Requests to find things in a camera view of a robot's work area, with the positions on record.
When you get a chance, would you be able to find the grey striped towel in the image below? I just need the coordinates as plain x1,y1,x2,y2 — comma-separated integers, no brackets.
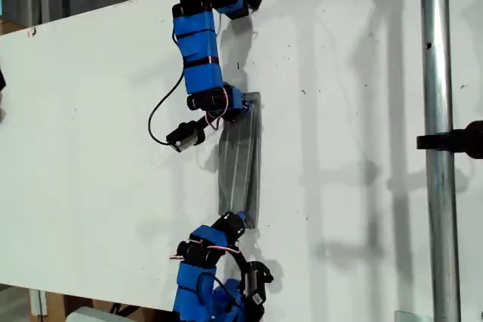
217,91,263,230

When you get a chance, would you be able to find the white foam block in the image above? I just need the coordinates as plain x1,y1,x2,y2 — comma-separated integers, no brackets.
66,306,146,322

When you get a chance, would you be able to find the brown cardboard box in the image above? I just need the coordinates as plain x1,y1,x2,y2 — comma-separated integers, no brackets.
44,290,174,322

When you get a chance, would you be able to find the black clamp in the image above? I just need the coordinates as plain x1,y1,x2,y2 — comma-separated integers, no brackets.
416,120,483,159

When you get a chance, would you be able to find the black camera stalk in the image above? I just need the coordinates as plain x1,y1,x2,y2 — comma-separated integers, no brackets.
195,113,218,130

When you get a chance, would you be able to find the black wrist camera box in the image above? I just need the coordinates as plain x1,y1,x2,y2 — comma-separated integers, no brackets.
165,121,207,154
243,260,275,306

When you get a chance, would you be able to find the black camera cable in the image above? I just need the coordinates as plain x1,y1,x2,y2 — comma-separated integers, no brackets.
147,33,189,147

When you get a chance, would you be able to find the steel post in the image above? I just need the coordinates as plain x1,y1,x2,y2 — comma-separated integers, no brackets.
419,0,462,322

